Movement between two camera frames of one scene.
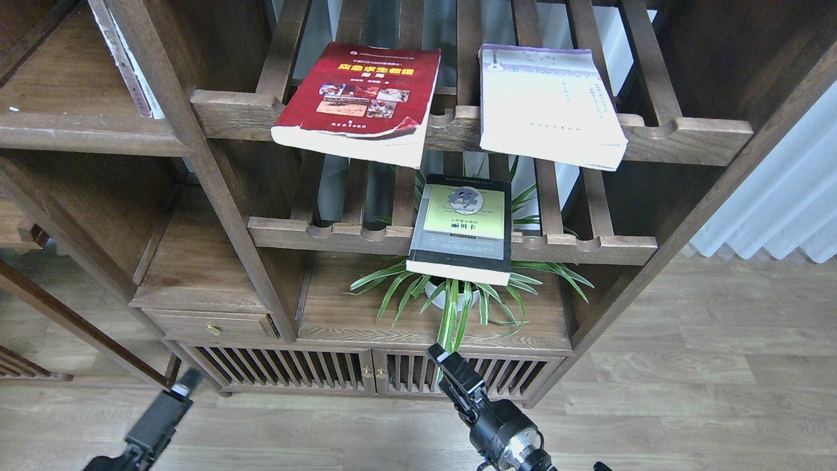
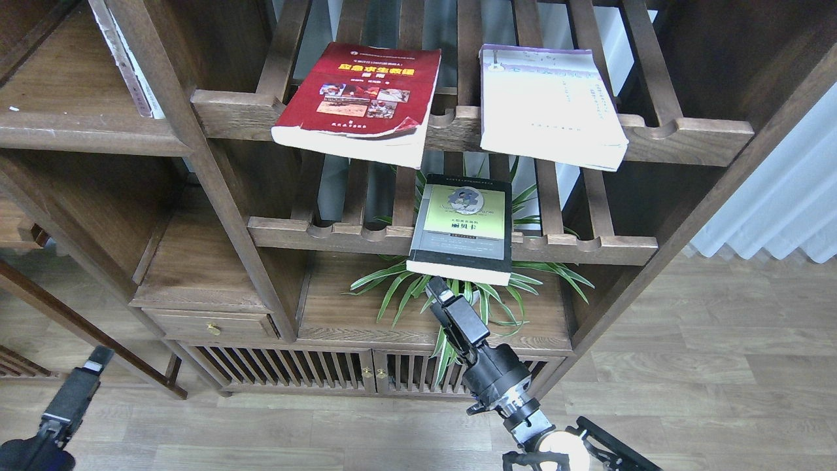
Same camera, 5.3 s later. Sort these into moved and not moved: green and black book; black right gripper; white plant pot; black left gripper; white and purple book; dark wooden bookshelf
Moved: black left gripper; black right gripper
Not moved: white and purple book; dark wooden bookshelf; green and black book; white plant pot
